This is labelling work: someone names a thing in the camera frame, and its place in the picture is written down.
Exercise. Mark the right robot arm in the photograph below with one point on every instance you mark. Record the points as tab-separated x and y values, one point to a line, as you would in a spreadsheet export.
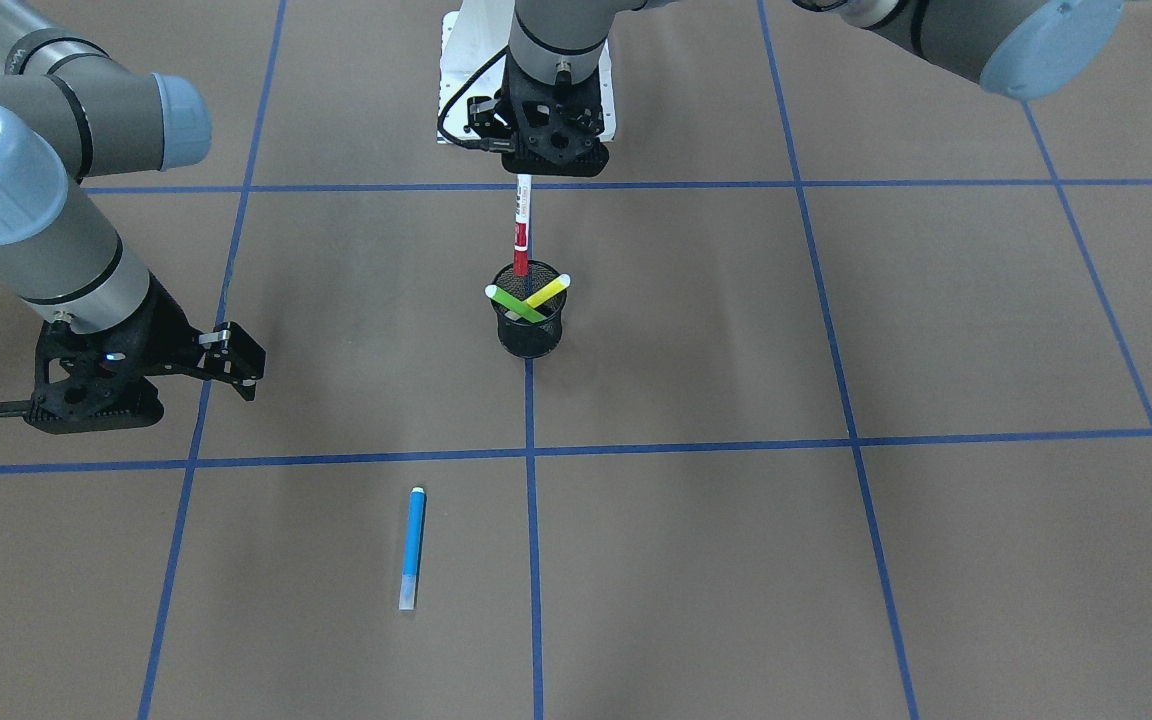
69	112

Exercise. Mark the black mesh pen holder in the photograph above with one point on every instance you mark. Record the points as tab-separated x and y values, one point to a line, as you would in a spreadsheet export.
521	338

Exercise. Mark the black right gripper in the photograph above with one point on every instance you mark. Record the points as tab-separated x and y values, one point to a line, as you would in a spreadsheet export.
167	331

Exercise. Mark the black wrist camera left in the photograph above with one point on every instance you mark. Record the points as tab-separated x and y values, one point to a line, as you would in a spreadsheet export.
486	123

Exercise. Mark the yellow highlighter pen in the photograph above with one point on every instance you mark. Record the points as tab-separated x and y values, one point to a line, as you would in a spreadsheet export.
549	291

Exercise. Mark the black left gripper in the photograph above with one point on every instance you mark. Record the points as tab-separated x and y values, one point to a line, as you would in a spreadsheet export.
484	114

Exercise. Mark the red marker pen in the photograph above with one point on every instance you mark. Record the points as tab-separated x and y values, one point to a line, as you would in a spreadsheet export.
521	244

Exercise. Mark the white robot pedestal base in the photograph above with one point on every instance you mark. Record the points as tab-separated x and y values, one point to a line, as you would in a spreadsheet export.
554	42

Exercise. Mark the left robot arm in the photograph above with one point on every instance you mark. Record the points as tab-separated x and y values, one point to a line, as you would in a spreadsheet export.
1020	50

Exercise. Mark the blue marker pen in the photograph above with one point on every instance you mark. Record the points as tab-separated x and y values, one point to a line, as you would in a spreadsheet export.
412	548

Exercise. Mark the green marker pen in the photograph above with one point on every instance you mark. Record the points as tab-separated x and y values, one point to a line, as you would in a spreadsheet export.
516	307

